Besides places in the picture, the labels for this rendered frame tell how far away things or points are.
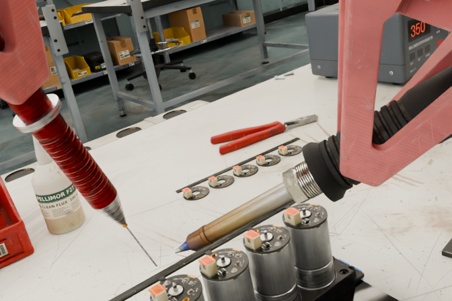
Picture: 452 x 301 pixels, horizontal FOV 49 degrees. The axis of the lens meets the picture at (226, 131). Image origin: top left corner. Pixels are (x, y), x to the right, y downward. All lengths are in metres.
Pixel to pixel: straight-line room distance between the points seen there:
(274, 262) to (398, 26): 0.43
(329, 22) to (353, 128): 0.53
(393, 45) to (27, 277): 0.47
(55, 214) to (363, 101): 0.34
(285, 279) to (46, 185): 0.24
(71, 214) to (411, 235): 0.28
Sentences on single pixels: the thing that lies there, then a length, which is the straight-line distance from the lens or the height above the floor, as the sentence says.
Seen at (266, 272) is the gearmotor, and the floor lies 0.80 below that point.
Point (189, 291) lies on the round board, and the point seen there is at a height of 0.81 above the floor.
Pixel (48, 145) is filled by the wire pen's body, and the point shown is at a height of 0.91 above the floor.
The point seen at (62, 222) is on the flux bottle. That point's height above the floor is 0.76.
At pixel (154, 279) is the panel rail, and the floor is 0.81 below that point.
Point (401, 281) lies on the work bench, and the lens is 0.33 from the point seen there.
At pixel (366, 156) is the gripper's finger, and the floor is 0.88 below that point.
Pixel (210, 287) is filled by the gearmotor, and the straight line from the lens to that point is 0.25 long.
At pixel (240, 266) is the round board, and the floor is 0.81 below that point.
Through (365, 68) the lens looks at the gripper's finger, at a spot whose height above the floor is 0.92.
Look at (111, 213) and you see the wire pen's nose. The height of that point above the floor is 0.87.
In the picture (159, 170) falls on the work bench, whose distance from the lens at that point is 0.53.
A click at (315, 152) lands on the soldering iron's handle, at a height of 0.88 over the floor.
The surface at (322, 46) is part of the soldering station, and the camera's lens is 0.71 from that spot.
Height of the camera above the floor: 0.96
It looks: 21 degrees down
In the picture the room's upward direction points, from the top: 11 degrees counter-clockwise
